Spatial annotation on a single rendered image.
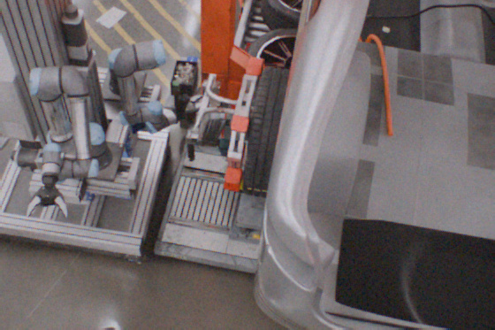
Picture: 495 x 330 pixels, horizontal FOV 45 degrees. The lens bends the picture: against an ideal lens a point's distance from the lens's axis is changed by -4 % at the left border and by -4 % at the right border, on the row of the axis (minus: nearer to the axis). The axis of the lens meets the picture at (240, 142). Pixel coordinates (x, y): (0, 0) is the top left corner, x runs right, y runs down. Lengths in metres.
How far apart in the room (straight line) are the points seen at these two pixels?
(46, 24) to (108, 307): 1.70
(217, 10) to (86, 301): 1.79
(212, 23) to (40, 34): 0.97
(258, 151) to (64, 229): 1.33
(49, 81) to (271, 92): 1.00
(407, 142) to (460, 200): 0.37
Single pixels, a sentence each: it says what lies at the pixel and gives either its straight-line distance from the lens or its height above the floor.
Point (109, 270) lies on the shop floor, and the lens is 3.69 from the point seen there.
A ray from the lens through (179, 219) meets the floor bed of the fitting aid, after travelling 3.71.
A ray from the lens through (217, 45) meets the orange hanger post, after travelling 3.34.
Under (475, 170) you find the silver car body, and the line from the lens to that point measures 3.04.
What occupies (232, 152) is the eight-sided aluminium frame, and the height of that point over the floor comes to 0.98.
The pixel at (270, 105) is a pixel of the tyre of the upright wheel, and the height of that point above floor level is 1.17.
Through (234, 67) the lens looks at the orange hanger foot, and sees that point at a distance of 3.47.
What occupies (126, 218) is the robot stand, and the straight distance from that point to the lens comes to 3.59.
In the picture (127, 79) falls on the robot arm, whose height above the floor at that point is 1.21.
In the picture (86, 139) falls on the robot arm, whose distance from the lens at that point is 2.64.
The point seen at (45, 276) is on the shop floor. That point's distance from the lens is 3.75.
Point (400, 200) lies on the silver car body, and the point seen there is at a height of 0.93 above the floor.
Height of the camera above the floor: 3.31
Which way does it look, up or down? 54 degrees down
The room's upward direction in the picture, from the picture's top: 4 degrees clockwise
